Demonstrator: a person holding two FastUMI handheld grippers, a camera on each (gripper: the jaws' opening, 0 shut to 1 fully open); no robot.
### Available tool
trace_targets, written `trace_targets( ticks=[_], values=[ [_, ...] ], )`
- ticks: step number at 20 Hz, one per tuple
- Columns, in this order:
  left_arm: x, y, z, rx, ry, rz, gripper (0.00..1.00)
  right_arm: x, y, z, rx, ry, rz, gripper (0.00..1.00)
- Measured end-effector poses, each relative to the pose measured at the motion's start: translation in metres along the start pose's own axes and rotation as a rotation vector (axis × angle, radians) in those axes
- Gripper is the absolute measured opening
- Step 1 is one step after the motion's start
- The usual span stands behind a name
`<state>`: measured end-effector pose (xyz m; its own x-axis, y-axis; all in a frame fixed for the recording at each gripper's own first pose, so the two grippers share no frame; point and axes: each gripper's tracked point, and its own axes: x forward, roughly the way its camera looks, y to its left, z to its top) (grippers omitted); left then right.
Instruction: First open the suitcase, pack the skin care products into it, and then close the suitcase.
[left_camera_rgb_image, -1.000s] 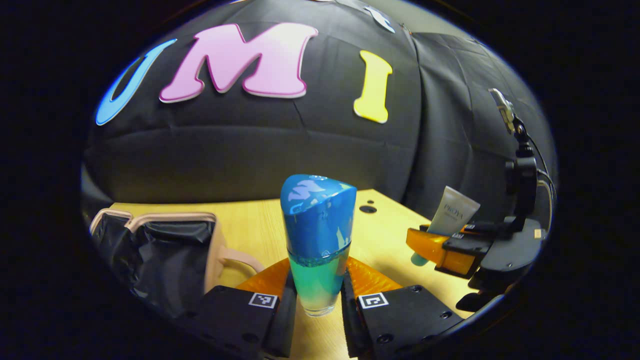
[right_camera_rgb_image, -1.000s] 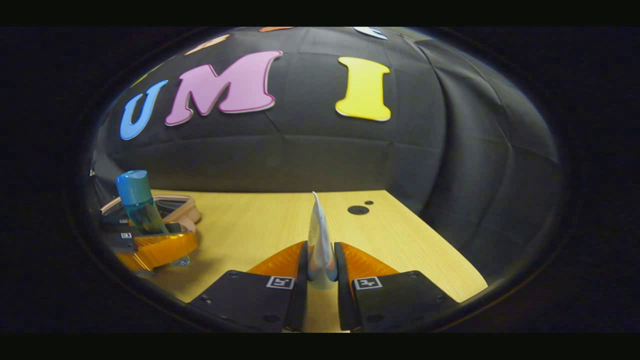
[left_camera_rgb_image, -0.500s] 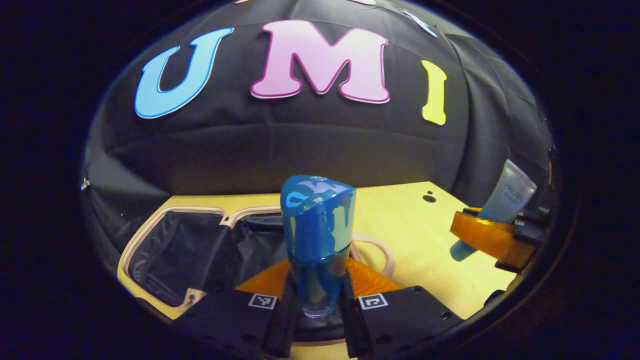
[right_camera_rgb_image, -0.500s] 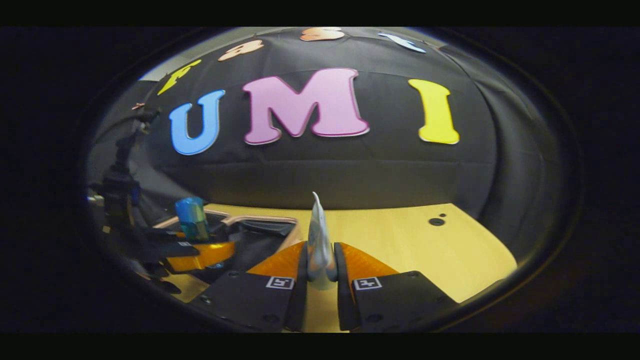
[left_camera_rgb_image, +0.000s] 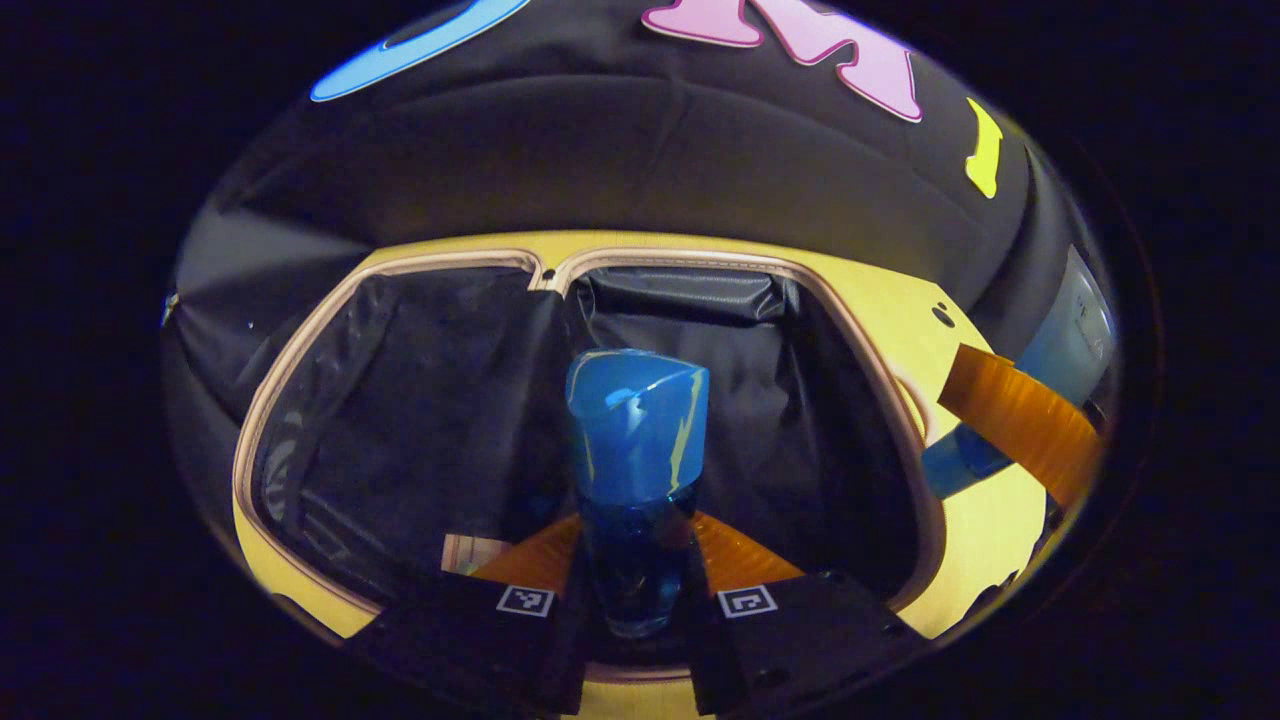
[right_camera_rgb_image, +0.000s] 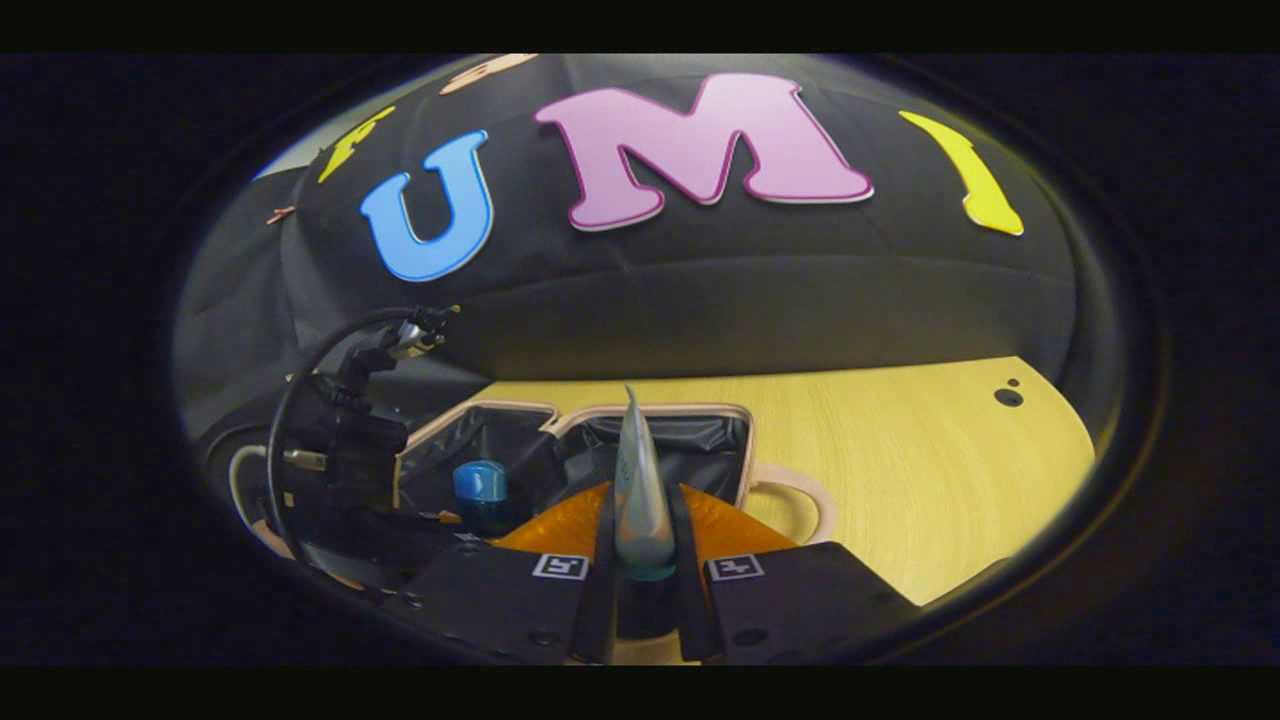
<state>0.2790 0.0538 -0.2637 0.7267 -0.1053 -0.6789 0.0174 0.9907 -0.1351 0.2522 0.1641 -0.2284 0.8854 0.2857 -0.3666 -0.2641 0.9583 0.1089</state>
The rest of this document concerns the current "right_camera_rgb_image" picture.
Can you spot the blue skin care bottle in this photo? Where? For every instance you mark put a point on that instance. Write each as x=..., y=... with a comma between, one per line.
x=480, y=485

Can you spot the beige suitcase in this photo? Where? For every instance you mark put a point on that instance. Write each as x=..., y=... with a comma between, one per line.
x=700, y=440

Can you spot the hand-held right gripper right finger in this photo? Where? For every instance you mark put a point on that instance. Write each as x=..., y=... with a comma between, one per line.
x=692, y=610

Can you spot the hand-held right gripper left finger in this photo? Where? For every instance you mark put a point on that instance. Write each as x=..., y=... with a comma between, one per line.
x=600, y=610

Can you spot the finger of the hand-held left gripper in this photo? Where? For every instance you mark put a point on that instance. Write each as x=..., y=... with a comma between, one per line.
x=442, y=518

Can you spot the black backdrop cloth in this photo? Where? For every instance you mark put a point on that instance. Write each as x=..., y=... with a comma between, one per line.
x=700, y=300

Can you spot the white and blue tube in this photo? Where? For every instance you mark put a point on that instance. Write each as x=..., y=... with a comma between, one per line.
x=642, y=500

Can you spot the copper cloth clip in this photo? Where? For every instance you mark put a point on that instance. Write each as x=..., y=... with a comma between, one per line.
x=280, y=214

